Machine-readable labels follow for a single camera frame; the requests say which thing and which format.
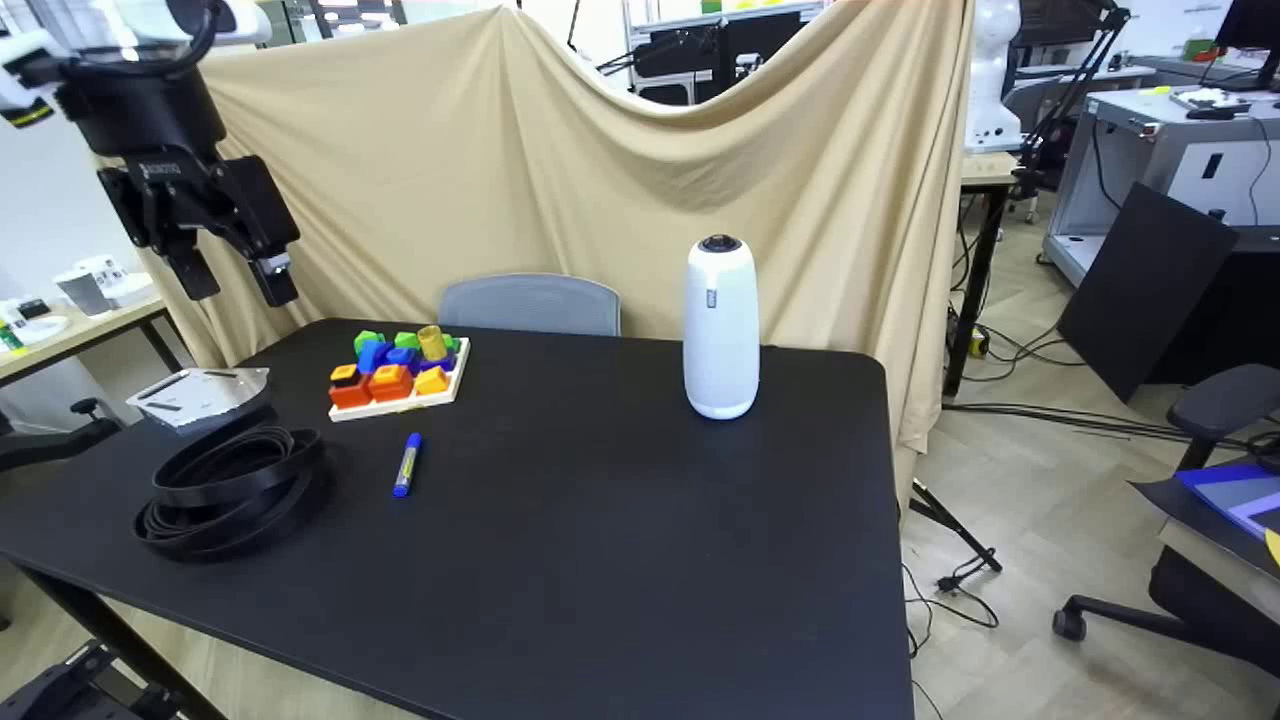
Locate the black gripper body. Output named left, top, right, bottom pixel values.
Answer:
left=98, top=154, right=301, bottom=266

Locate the blue marker pen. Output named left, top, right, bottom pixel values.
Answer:
left=392, top=433, right=425, bottom=498

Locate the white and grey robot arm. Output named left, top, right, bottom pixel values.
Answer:
left=0, top=0, right=301, bottom=306

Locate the silver metal plate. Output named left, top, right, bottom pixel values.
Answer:
left=134, top=368, right=267, bottom=433

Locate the colourful shape sorter toy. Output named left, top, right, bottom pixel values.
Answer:
left=330, top=324, right=473, bottom=423

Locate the beige cloth backdrop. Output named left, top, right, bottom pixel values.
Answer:
left=155, top=0, right=974, bottom=453

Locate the coiled black belt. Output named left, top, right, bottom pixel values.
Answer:
left=134, top=429, right=330, bottom=562

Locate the grey chair back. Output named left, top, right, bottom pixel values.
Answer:
left=441, top=276, right=625, bottom=334

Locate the white cylindrical speaker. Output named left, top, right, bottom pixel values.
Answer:
left=686, top=234, right=760, bottom=418

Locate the wooden side table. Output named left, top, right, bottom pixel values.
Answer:
left=944, top=150, right=1016, bottom=394

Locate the black panel board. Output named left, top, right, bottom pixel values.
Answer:
left=1058, top=182, right=1235, bottom=400

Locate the white cabinet desk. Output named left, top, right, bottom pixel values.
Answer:
left=1046, top=89, right=1280, bottom=282

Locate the black office chair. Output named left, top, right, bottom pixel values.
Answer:
left=1054, top=364, right=1280, bottom=674

